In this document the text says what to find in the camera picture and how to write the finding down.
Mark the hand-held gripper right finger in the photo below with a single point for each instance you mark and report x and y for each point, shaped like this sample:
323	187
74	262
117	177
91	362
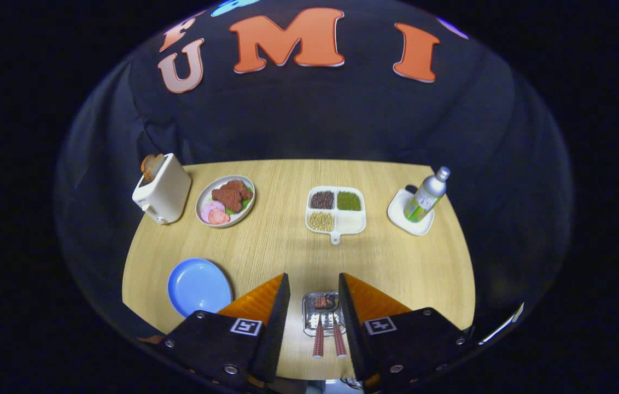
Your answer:
352	328

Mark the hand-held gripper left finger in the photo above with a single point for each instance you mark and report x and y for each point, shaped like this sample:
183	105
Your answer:
276	328

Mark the blue plate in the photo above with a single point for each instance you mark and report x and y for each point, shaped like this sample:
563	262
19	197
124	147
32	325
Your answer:
197	284

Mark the white divided dish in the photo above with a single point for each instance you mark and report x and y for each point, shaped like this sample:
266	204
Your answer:
350	221

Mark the heap of yellow soybeans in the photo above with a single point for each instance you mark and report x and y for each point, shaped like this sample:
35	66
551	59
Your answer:
321	221

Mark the white coaster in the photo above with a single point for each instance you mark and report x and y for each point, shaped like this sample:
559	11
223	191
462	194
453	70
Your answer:
397	210

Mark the heap of green beans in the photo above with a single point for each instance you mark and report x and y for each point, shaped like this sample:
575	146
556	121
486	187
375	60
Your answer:
349	201

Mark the green lettuce leaf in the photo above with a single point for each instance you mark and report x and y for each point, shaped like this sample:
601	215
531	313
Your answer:
246	204

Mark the pink ham slices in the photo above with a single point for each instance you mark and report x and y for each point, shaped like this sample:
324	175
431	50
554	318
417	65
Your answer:
216	215

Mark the heap of dark beans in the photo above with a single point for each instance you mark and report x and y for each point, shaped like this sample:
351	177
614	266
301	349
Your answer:
322	200

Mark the brown steak piece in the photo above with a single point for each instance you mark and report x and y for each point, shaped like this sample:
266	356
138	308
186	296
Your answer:
230	197

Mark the metal bottle with green label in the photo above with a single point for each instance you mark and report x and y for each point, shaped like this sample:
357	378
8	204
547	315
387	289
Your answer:
424	200

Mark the beige food plate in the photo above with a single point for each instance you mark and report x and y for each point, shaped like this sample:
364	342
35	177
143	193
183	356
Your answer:
204	198

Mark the white toaster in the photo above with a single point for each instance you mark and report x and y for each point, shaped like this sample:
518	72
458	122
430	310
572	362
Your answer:
167	189

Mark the toast bread slice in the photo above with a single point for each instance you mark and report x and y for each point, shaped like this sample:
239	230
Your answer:
147	167
158	162

